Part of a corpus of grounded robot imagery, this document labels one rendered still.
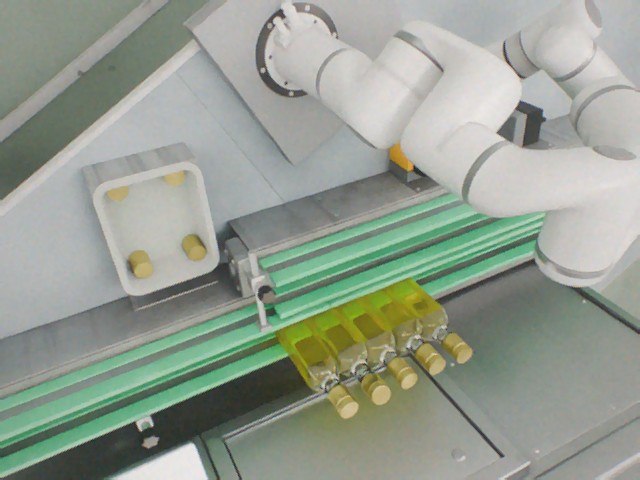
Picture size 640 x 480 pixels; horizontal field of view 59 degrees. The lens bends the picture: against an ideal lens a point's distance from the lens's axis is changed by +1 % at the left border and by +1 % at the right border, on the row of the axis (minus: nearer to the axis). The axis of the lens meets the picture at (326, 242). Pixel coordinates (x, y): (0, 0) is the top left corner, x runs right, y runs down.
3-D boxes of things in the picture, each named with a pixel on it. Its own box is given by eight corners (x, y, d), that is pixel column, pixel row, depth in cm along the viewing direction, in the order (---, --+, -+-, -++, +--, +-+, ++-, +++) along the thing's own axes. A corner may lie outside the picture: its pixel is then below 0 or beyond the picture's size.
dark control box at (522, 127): (486, 138, 134) (512, 151, 128) (490, 106, 129) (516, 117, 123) (513, 130, 137) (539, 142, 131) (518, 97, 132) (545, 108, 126)
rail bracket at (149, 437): (130, 412, 107) (146, 467, 97) (121, 387, 103) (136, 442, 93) (152, 403, 109) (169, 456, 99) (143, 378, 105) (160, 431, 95)
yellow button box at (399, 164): (388, 169, 124) (407, 183, 119) (388, 138, 120) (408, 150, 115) (414, 161, 127) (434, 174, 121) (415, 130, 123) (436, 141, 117)
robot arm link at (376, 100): (300, 94, 83) (356, 136, 71) (354, 17, 81) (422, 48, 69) (341, 126, 89) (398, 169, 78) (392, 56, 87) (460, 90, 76)
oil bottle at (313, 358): (268, 326, 112) (316, 400, 97) (264, 304, 109) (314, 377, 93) (293, 316, 114) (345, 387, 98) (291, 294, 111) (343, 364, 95)
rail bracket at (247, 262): (242, 308, 106) (268, 349, 97) (228, 234, 97) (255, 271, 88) (257, 302, 107) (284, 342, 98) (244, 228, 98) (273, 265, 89)
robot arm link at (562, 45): (608, 77, 83) (571, 36, 79) (543, 110, 91) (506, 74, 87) (608, 10, 91) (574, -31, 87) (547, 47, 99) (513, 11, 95)
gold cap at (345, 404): (327, 403, 94) (340, 422, 91) (326, 389, 92) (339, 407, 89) (346, 395, 96) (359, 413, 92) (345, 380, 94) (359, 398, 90)
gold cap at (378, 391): (363, 395, 95) (373, 408, 91) (359, 376, 94) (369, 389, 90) (382, 388, 96) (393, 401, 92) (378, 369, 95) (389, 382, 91)
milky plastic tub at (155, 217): (118, 275, 106) (127, 301, 99) (80, 167, 93) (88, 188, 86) (208, 245, 112) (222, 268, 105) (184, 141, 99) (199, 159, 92)
